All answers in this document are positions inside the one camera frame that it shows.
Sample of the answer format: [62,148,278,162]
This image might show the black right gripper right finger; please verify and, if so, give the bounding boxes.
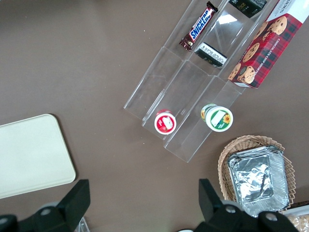
[193,178,260,232]

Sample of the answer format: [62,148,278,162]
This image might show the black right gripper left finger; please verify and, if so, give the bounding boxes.
[19,179,91,232]

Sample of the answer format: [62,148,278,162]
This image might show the light wicker basket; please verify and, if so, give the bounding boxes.
[218,135,296,209]

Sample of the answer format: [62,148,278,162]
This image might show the aluminium foil tray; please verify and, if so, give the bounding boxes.
[226,145,290,218]

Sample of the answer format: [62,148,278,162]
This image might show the beige rectangular tray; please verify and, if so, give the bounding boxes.
[0,114,76,199]

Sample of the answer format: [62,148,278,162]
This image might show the white plastic snack bin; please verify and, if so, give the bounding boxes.
[277,207,309,232]

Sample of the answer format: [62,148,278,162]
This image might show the green lid snack cup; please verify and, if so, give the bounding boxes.
[200,103,234,132]

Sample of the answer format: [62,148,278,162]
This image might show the beige cracker snack bags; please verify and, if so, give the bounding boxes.
[289,214,309,232]

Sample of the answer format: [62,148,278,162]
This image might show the red lid snack cup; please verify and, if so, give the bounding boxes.
[154,109,177,134]

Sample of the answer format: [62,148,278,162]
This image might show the clear acrylic stepped stand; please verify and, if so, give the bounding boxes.
[123,0,278,163]

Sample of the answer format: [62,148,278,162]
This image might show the small black chocolate box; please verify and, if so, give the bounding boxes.
[228,0,268,19]
[194,42,228,69]

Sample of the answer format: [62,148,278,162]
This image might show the red tartan cookie box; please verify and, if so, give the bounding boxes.
[227,0,309,89]

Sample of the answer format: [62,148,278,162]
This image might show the Snickers chocolate bar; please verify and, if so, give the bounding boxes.
[179,1,219,52]

